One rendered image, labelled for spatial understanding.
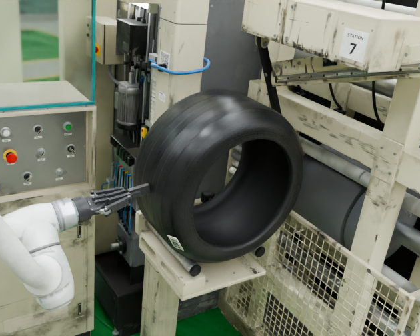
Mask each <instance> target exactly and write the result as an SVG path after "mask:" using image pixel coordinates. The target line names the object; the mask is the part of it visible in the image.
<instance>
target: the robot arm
mask: <svg viewBox="0 0 420 336"><path fill-rule="evenodd" d="M148 193H150V184H148V183H145V184H142V185H138V186H136V187H132V188H129V189H127V187H124V189H123V187H115V188H111V189H104V190H99V191H90V194H91V195H90V196H88V197H87V198H86V197H85V196H84V195H82V196H79V197H75V198H72V199H70V198H69V197H66V198H64V199H60V200H57V201H52V202H50V203H39V204H35V205H30V206H27V207H24V208H21V209H18V210H16V211H14V212H12V213H9V214H7V215H6V216H4V217H2V216H0V260H2V262H4V264H6V266H8V268H9V269H10V270H11V271H12V272H13V273H14V274H15V275H16V276H17V277H18V278H19V279H20V280H21V281H22V282H23V284H24V286H25V287H26V289H27V290H28V291H29V292H31V294H32V295H33V296H34V297H35V298H36V300H37V302H38V304H40V306H42V308H44V309H45V310H49V311H55V310H58V309H60V308H62V307H65V306H66V305H68V304H70V302H71V300H72V298H73V296H74V280H73V276H72V273H71V269H70V266H69V263H68V260H67V258H66V256H65V254H64V252H63V250H62V248H61V245H60V242H59V236H58V233H59V232H63V231H65V230H68V229H71V228H74V227H77V226H78V223H82V222H84V221H88V220H90V219H91V217H92V216H93V215H98V214H100V213H102V214H105V217H108V216H110V214H112V213H114V212H116V211H118V210H120V209H122V208H124V207H126V206H128V205H130V204H131V200H132V199H133V198H136V197H140V196H142V195H146V194H148Z"/></svg>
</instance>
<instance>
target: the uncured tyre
mask: <svg viewBox="0 0 420 336"><path fill-rule="evenodd" d="M239 144H242V151H241V158H240V161H239V164H238V167H237V170H236V172H235V174H234V175H233V177H232V178H231V180H230V182H228V184H227V185H226V186H225V188H224V189H223V190H222V191H221V192H219V193H218V194H217V195H216V196H214V197H213V198H212V199H210V200H208V201H206V202H204V203H202V204H200V205H196V206H194V202H195V197H196V194H197V191H198V188H199V186H200V184H201V182H202V180H203V178H204V176H205V175H206V174H207V172H208V170H210V168H211V167H212V166H213V164H214V163H215V162H216V161H217V160H218V159H219V158H220V157H221V156H222V155H224V154H225V153H226V152H228V151H229V150H230V149H232V148H234V147H235V146H237V145H239ZM302 178H303V150H302V146H301V142H300V139H299V136H298V134H297V132H296V131H295V130H294V128H293V126H292V125H291V124H290V123H289V122H288V120H286V118H284V116H282V114H280V113H279V112H277V111H276V110H274V109H272V108H270V107H268V106H266V105H264V104H262V103H260V102H258V101H256V100H254V99H252V98H250V97H248V96H246V95H244V94H242V93H238V92H236V91H230V90H217V89H216V90H207V91H201V92H198V93H194V94H192V95H190V96H188V97H185V98H183V99H182V100H180V101H178V102H176V103H175V104H174V105H172V106H171V107H170V108H168V110H166V111H165V112H164V113H163V114H162V115H161V116H160V117H159V118H158V119H157V120H156V122H154V124H153V125H152V126H151V128H150V130H149V131H148V132H147V134H146V136H145V138H144V139H143V141H142V143H141V146H140V148H139V150H138V153H137V157H136V160H135V166H134V171H133V186H134V187H136V186H138V185H142V184H145V183H148V184H150V193H148V194H146V195H142V196H140V197H136V200H137V203H138V206H139V208H140V210H141V212H142V214H143V216H144V217H145V218H146V220H147V221H148V222H149V223H150V224H151V226H152V227H153V228H154V229H155V230H156V231H157V232H158V234H160V236H162V238H163V239H164V240H165V241H166V242H167V244H168V245H169V246H170V247H171V248H172V249H173V250H175V251H176V252H178V253H179V254H180V255H182V256H184V257H186V258H188V259H191V260H194V261H197V262H201V263H219V262H224V261H228V260H231V259H234V258H238V257H240V256H243V255H245V254H247V253H249V252H251V251H253V250H254V249H256V248H258V247H259V246H260V245H262V244H263V243H264V242H266V241H267V240H268V239H269V238H270V237H271V236H272V235H273V234H274V233H275V232H276V231H277V230H278V229H279V228H280V226H281V225H282V224H283V222H284V221H285V220H286V218H287V217H288V215H289V214H290V212H291V210H292V208H293V206H294V204H295V202H296V200H297V197H298V194H299V191H300V188H301V182H302ZM168 235H169V236H172V237H175V238H177V239H178V241H179V243H180V244H181V246H182V248H183V251H182V250H180V249H177V248H174V246H173V245H172V243H171V241H170V240H169V238H168Z"/></svg>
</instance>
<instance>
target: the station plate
mask: <svg viewBox="0 0 420 336"><path fill-rule="evenodd" d="M368 38H369V33H366V32H362V31H358V30H355V29H350V28H347V27H345V29H344V33H343V38H342V42H341V48H340V51H339V56H342V57H345V58H348V59H352V60H354V61H358V62H360V63H363V58H364V55H365V50H366V46H367V42H368Z"/></svg>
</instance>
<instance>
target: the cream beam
mask: <svg viewBox="0 0 420 336"><path fill-rule="evenodd" d="M345 27H347V28H350V29H355V30H358V31H362V32H366V33H369V38H368V42H367V46H366V50H365V55H364V58H363V63H360V62H358V61H354V60H352V59H348V58H345V57H342V56H339V51H340V48H341V42H342V38H343V33H344V29H345ZM241 30H242V31H244V32H247V33H250V34H253V35H256V36H259V37H262V38H265V39H268V40H271V41H274V42H277V43H280V44H283V45H286V46H289V47H292V48H295V49H298V50H301V51H304V52H307V53H310V54H313V55H316V56H319V57H322V58H325V59H328V60H331V61H334V62H337V63H340V64H343V65H346V66H349V67H352V68H355V69H358V70H361V71H364V72H367V73H373V72H387V71H392V72H393V71H398V70H399V68H400V65H401V63H402V60H403V56H404V52H405V48H406V46H407V45H412V44H418V43H420V17H416V16H412V15H406V14H402V13H396V12H392V11H386V10H382V9H376V8H372V7H366V6H362V5H356V4H352V3H346V2H342V1H336V0H245V6H244V12H243V21H242V26H241Z"/></svg>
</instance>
